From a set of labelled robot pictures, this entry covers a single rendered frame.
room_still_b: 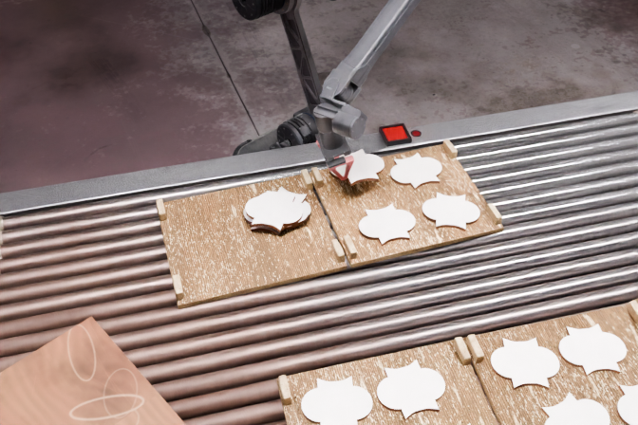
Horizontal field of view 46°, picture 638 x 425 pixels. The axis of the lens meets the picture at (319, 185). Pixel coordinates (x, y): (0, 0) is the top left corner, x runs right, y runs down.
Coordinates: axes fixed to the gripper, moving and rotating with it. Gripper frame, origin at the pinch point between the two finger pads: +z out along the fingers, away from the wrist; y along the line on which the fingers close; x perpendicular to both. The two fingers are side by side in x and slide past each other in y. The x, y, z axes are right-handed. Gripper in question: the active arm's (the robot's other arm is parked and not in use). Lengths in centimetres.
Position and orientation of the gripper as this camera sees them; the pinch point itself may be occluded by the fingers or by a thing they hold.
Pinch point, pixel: (339, 168)
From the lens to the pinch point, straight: 195.3
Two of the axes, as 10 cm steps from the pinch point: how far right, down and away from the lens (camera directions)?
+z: 2.0, 7.0, 6.8
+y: -2.8, -6.3, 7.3
